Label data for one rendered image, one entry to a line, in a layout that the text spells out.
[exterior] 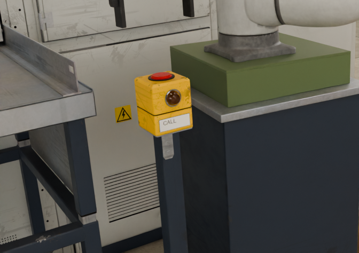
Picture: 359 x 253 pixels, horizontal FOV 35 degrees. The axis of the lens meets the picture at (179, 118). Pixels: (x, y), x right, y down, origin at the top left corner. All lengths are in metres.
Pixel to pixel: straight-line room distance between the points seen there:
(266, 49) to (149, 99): 0.49
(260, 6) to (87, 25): 0.70
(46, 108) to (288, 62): 0.58
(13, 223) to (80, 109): 0.88
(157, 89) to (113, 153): 1.04
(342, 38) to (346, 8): 1.19
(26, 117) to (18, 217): 0.88
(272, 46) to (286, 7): 0.13
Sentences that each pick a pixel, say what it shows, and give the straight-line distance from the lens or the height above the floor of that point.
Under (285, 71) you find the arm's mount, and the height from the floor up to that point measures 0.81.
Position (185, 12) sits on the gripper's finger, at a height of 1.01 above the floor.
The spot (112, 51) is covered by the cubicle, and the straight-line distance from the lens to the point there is 1.94.
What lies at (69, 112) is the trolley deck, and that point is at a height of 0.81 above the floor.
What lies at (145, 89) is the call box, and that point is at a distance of 1.04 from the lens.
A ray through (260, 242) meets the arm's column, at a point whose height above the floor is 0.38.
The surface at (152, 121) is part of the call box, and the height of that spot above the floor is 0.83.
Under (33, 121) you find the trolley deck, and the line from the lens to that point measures 1.20.
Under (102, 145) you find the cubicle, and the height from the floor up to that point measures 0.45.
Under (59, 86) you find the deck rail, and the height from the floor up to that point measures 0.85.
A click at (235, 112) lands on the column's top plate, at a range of 1.31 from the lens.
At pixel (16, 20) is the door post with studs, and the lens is 1.85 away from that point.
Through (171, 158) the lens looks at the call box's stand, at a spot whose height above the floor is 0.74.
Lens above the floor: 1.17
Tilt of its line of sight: 19 degrees down
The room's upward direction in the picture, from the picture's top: 4 degrees counter-clockwise
